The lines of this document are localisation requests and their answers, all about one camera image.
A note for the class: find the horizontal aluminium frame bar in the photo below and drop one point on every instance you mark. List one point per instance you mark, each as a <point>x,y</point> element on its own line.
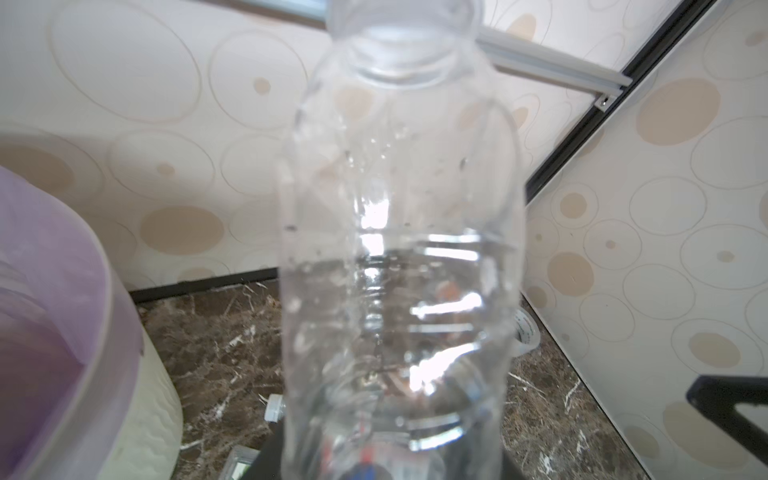
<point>509,54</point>

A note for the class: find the white bin with purple bag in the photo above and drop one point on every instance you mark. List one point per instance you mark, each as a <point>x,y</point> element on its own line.
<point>84,393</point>

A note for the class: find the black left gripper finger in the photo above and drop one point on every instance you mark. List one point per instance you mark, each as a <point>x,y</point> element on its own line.
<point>716,398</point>

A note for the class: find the frosted clear long bottle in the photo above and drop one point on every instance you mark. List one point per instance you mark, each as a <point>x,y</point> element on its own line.
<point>402,215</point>

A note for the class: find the clear tape roll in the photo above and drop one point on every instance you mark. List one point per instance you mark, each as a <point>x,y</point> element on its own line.
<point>528,335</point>

